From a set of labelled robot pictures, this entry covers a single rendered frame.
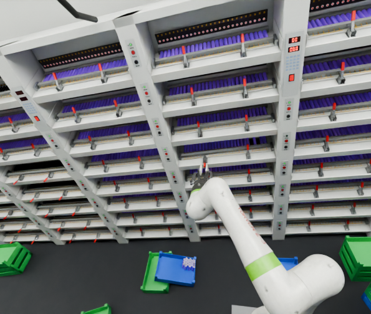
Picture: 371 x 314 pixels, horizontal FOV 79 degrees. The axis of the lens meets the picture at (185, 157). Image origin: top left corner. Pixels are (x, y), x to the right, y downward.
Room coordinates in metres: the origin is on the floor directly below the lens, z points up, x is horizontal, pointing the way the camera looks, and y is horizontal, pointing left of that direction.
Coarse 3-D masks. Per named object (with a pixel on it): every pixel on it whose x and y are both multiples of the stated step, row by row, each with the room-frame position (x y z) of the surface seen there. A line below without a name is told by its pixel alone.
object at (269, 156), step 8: (272, 136) 1.09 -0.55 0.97; (272, 144) 1.05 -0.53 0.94; (232, 152) 1.11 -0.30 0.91; (240, 152) 1.10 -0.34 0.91; (264, 152) 1.04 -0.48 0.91; (272, 152) 1.02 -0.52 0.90; (176, 160) 1.14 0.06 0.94; (184, 160) 1.17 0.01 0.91; (192, 160) 1.15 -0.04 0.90; (200, 160) 1.13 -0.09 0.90; (208, 160) 1.11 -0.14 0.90; (216, 160) 1.09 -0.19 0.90; (224, 160) 1.08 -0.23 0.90; (232, 160) 1.06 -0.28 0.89; (240, 160) 1.04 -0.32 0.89; (248, 160) 1.02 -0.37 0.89; (256, 160) 1.01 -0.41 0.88; (264, 160) 1.00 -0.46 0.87; (272, 160) 0.99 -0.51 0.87; (184, 168) 1.14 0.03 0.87; (192, 168) 1.13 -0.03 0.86
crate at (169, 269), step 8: (160, 256) 1.02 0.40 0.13; (168, 256) 1.03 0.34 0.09; (176, 256) 1.01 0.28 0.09; (184, 256) 1.00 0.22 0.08; (160, 264) 0.97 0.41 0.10; (168, 264) 0.97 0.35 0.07; (176, 264) 0.96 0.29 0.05; (160, 272) 0.91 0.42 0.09; (168, 272) 0.91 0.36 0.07; (176, 272) 0.90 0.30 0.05; (184, 272) 0.89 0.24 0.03; (192, 272) 0.89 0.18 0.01; (160, 280) 0.84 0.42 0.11; (168, 280) 0.83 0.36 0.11; (176, 280) 0.84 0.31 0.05; (184, 280) 0.84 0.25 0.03; (192, 280) 0.80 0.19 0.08
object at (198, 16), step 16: (176, 0) 1.32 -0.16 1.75; (240, 0) 1.21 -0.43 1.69; (256, 0) 1.20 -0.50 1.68; (272, 0) 1.18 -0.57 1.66; (112, 16) 1.41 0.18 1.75; (176, 16) 1.29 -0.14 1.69; (192, 16) 1.27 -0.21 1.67; (208, 16) 1.25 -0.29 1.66; (224, 16) 1.23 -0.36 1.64; (272, 16) 1.18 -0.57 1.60; (48, 32) 1.50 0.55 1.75; (112, 32) 1.38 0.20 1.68; (160, 32) 1.32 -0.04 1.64; (48, 48) 1.48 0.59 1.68; (64, 48) 1.46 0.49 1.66; (80, 48) 1.44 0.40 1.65; (192, 80) 1.29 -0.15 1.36
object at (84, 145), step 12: (72, 132) 1.45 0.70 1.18; (84, 132) 1.44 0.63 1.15; (96, 132) 1.40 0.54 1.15; (108, 132) 1.36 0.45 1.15; (120, 132) 1.33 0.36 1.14; (132, 132) 1.29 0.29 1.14; (144, 132) 1.25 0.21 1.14; (72, 144) 1.36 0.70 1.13; (84, 144) 1.34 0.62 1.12; (96, 144) 1.31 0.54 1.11; (108, 144) 1.28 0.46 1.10; (120, 144) 1.25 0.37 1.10; (132, 144) 1.21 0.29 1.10; (144, 144) 1.19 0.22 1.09; (72, 156) 1.33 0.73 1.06
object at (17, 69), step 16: (0, 64) 1.33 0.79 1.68; (16, 64) 1.36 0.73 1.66; (32, 64) 1.46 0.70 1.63; (16, 80) 1.32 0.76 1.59; (48, 112) 1.36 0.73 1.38; (64, 144) 1.33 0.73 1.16; (80, 160) 1.38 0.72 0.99; (80, 176) 1.32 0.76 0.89; (96, 208) 1.34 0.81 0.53; (112, 224) 1.32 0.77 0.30; (128, 240) 1.34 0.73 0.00
